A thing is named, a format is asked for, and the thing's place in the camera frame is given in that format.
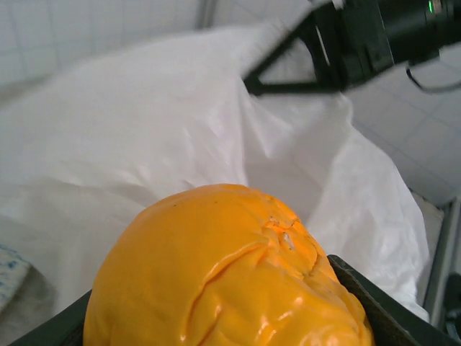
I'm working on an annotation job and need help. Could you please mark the white plastic bag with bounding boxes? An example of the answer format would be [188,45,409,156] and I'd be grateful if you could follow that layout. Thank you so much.
[0,17,431,325]

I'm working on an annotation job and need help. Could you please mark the large yellow-orange orange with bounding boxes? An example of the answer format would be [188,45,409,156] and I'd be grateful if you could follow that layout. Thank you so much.
[82,182,376,346]

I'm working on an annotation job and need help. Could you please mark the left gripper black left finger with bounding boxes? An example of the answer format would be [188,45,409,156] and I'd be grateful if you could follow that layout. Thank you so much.
[9,288,94,346]

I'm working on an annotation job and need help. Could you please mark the aluminium frame post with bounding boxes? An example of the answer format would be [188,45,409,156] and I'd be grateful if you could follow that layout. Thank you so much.
[194,0,219,32]

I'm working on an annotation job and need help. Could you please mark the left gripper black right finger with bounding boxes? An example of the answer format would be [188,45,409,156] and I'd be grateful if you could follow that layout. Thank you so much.
[326,254,433,346]

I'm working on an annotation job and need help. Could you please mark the aluminium side rail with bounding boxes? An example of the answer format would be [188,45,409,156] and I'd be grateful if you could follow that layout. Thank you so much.
[423,197,461,327]

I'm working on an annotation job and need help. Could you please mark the right gripper thin black cable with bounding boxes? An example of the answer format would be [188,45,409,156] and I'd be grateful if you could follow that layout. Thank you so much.
[406,59,461,94]

